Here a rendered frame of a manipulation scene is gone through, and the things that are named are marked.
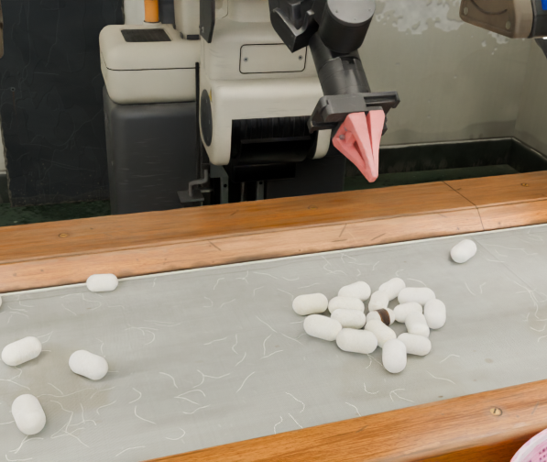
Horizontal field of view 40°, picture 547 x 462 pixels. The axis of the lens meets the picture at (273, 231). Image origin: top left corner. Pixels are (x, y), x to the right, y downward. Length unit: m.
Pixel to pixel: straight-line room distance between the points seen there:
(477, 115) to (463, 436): 2.74
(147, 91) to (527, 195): 0.84
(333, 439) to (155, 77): 1.11
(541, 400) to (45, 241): 0.53
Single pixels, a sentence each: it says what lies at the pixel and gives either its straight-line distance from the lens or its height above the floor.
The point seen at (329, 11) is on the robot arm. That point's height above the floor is 1.00.
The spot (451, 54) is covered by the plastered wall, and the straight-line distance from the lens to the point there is 3.14.
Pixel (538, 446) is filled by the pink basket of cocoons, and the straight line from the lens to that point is 0.61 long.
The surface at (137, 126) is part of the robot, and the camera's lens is 1.60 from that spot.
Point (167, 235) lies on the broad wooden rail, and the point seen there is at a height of 0.76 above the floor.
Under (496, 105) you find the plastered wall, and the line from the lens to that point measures 3.32.
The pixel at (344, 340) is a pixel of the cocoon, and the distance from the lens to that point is 0.70.
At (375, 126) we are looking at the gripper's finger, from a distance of 0.89.
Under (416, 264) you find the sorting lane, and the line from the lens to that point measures 0.88.
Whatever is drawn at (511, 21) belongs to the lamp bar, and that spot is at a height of 1.05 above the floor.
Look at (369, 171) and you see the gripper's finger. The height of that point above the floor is 0.83.
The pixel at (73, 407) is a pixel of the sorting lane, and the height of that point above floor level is 0.74.
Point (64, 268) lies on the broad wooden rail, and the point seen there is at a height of 0.75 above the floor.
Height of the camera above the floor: 1.15
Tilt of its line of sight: 26 degrees down
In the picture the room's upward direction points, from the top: 2 degrees clockwise
